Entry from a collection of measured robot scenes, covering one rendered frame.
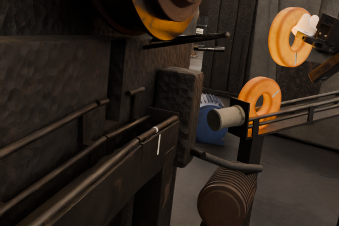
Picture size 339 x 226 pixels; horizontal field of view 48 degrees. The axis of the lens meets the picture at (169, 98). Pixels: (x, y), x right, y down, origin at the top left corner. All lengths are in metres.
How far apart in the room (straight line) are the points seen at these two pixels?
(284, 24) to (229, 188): 0.43
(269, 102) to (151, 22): 0.62
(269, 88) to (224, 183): 0.32
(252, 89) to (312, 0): 2.30
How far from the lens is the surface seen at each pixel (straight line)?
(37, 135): 0.56
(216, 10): 4.90
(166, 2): 0.63
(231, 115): 1.04
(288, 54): 1.05
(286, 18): 1.03
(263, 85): 1.12
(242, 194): 1.00
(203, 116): 2.78
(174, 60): 1.05
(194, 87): 0.90
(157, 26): 0.65
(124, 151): 0.62
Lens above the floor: 0.92
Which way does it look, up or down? 12 degrees down
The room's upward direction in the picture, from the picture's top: 7 degrees clockwise
